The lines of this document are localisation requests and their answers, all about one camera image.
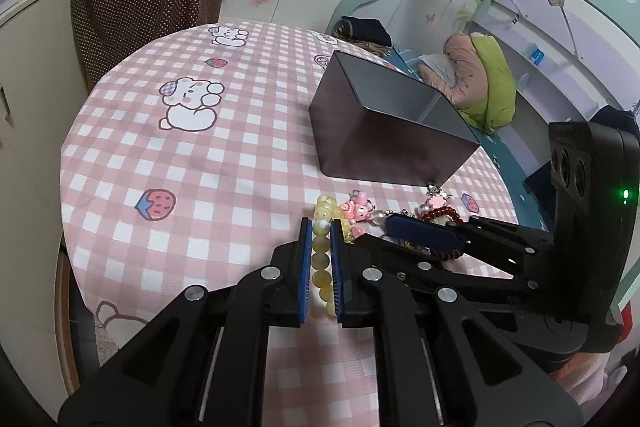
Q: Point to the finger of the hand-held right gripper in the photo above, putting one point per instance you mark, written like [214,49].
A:
[400,264]
[420,232]

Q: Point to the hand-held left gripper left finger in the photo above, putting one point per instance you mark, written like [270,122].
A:
[304,267]

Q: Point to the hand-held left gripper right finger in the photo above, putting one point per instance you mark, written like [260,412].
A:
[336,272]

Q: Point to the dark metal tin box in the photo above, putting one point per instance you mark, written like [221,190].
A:
[380,147]

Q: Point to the person's right forearm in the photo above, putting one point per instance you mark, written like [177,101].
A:
[585,372]

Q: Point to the dark hanging jacket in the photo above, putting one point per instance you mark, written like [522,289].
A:
[540,192]

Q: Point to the pink checked tablecloth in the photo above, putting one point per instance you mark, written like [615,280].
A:
[200,187]

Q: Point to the white bedside shelf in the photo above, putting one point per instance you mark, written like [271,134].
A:
[565,77]

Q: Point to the pink and green quilt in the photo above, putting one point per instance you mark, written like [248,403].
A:
[480,77]

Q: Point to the white pillow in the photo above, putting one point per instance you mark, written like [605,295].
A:
[440,67]

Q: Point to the small blue box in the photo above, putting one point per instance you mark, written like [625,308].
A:
[537,56]

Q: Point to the tan folded clothes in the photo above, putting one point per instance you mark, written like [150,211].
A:
[375,47]

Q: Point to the dark folded clothes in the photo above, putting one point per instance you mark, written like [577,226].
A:
[367,29]

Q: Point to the cream cabinet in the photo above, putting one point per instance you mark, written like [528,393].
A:
[30,107]

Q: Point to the pale butterfly wall sticker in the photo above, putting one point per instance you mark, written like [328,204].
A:
[259,0]

